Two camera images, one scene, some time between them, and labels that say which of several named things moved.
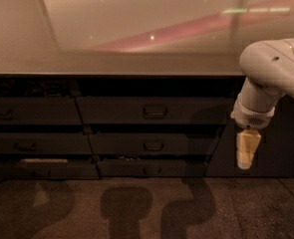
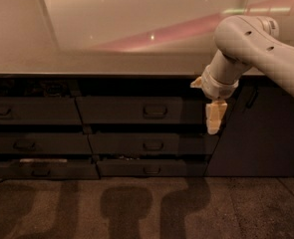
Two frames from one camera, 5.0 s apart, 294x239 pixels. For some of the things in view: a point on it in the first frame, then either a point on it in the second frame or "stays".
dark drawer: (72, 169) stays
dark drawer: (32, 111) stays
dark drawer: (156, 110) stays
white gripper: (252, 118) to (216, 88)
